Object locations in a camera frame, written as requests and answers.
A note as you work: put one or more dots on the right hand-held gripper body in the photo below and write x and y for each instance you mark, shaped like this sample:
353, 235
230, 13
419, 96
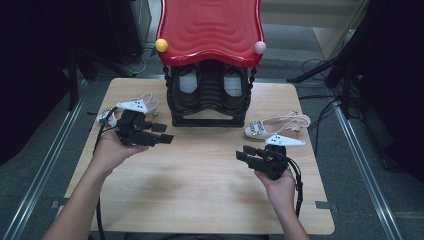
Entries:
271, 160

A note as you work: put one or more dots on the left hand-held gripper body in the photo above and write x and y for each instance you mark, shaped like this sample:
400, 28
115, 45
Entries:
133, 130

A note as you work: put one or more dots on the white slingback heeled shoe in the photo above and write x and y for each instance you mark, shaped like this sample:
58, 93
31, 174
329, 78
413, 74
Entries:
266, 128
151, 105

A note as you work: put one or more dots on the black leather shoe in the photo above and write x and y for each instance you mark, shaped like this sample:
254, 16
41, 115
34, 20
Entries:
188, 96
233, 98

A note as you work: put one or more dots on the red and black shoe rack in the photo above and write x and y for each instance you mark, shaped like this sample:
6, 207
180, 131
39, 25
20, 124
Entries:
210, 33

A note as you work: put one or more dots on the person's left hand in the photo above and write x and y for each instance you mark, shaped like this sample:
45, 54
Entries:
110, 150

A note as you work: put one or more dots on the person's right hand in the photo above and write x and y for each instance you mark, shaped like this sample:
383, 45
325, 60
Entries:
283, 193

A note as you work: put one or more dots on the black metal stand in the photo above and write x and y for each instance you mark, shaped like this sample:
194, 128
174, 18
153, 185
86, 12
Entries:
72, 83

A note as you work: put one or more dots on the yellow ball knob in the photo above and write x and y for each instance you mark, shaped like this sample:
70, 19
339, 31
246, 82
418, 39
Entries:
161, 45

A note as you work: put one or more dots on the person's dark clothing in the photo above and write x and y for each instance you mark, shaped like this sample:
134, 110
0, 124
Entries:
200, 237

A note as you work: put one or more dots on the black cabinet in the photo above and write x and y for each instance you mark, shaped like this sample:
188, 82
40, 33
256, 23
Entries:
126, 30

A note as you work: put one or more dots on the pink ball knob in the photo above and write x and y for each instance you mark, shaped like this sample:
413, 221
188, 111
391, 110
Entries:
260, 47

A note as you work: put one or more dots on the black tripod stand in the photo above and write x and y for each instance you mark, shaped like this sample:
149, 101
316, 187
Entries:
333, 63

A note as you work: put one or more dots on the metal floor rail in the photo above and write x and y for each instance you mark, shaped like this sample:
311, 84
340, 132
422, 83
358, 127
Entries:
50, 160
366, 173

